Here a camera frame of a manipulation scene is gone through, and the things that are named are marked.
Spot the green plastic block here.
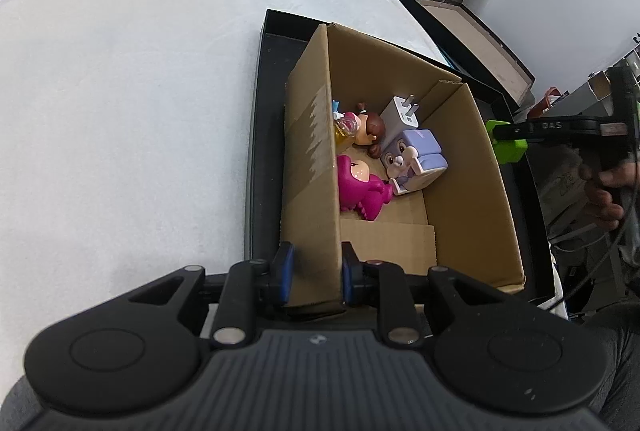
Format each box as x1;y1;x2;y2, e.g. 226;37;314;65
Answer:
485;120;528;165

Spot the brown cardboard box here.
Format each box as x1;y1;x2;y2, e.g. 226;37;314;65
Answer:
281;24;525;307

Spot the lavender bunny figurine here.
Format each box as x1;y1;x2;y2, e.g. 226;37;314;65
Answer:
381;130;448;197

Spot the person's right hand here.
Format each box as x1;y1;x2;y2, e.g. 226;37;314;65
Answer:
579;162;639;232

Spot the magenta dinosaur figurine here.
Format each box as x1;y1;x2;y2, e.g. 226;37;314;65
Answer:
336;154;393;221

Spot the brown-haired girl figurine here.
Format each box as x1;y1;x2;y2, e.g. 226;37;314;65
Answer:
332;100;386;159

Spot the black case with brown board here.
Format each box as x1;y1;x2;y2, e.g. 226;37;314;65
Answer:
400;0;535;112

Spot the white power adapter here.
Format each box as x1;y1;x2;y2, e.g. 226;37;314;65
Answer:
380;95;419;135

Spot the black shallow tray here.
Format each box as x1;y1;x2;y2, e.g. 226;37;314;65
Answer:
247;10;554;303

